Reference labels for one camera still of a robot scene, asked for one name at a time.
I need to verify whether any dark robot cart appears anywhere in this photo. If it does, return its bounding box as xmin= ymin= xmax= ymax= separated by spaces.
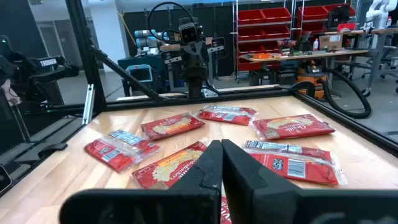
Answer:
xmin=117 ymin=54 xmax=170 ymax=94

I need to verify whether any white robot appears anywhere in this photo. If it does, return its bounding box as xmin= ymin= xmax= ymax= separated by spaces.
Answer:
xmin=364 ymin=0 xmax=393 ymax=29

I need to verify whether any grey office chair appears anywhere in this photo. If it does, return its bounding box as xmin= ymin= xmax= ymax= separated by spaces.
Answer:
xmin=353 ymin=45 xmax=398 ymax=96

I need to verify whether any red storage bin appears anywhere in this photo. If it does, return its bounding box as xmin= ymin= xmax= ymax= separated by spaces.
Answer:
xmin=297 ymin=5 xmax=329 ymax=22
xmin=262 ymin=7 xmax=292 ymax=23
xmin=238 ymin=27 xmax=266 ymax=42
xmin=263 ymin=24 xmax=291 ymax=40
xmin=297 ymin=21 xmax=328 ymax=34
xmin=238 ymin=42 xmax=265 ymax=54
xmin=238 ymin=9 xmax=266 ymax=26
xmin=237 ymin=58 xmax=262 ymax=72

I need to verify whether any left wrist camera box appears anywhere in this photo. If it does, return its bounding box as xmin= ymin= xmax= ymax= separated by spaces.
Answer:
xmin=178 ymin=21 xmax=200 ymax=46

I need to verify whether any silver frame bracket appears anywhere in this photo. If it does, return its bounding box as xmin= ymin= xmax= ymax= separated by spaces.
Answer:
xmin=81 ymin=83 xmax=95 ymax=126

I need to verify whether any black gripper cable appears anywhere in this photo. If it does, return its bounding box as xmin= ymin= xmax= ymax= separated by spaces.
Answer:
xmin=147 ymin=1 xmax=200 ymax=44

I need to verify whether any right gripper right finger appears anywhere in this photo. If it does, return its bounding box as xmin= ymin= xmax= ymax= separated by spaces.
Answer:
xmin=221 ymin=138 xmax=398 ymax=224

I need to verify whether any wooden workbench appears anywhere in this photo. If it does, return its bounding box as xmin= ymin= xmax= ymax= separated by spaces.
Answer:
xmin=323 ymin=27 xmax=398 ymax=96
xmin=239 ymin=48 xmax=371 ymax=94

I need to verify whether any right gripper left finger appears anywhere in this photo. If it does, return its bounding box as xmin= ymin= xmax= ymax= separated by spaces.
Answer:
xmin=58 ymin=139 xmax=224 ymax=224

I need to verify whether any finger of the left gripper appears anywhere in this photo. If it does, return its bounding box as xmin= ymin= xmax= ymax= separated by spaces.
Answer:
xmin=195 ymin=61 xmax=206 ymax=80
xmin=187 ymin=61 xmax=197 ymax=80

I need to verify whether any black aluminium table frame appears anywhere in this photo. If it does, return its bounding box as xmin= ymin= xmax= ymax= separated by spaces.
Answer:
xmin=0 ymin=0 xmax=398 ymax=200

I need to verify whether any orange shop vacuum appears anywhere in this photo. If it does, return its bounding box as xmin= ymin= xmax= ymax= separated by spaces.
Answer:
xmin=295 ymin=60 xmax=329 ymax=100

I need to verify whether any black vacuum hose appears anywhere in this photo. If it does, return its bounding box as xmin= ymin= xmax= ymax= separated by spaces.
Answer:
xmin=287 ymin=67 xmax=373 ymax=119

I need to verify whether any person's hand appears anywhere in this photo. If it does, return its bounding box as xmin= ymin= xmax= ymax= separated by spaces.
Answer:
xmin=0 ymin=79 xmax=22 ymax=107

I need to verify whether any metal shelf rack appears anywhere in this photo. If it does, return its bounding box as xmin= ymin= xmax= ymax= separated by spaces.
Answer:
xmin=292 ymin=0 xmax=358 ymax=38
xmin=231 ymin=0 xmax=296 ymax=78

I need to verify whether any cardboard box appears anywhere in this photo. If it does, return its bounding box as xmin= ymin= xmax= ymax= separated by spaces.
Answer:
xmin=319 ymin=33 xmax=343 ymax=51

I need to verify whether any black monitor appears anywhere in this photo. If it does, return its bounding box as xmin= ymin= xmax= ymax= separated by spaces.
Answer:
xmin=326 ymin=3 xmax=351 ymax=29

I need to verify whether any blue-framed teach pendant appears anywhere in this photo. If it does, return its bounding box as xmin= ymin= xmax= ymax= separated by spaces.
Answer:
xmin=125 ymin=63 xmax=154 ymax=84

